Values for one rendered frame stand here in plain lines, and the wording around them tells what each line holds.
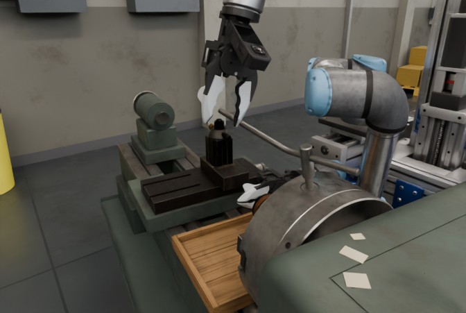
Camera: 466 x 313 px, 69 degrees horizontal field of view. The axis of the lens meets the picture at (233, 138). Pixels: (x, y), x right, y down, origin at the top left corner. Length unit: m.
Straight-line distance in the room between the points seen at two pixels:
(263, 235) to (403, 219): 0.23
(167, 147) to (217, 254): 0.79
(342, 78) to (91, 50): 3.55
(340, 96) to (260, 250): 0.39
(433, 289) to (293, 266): 0.15
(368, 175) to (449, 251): 0.50
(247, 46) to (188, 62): 4.04
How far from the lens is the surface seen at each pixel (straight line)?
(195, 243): 1.07
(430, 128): 1.28
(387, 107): 0.84
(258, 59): 0.55
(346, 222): 0.63
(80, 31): 4.11
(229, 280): 0.95
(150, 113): 1.60
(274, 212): 0.63
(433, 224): 0.57
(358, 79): 0.83
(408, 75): 7.47
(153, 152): 1.64
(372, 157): 0.95
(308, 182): 0.63
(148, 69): 4.36
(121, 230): 1.79
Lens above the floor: 1.54
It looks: 21 degrees down
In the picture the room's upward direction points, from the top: straight up
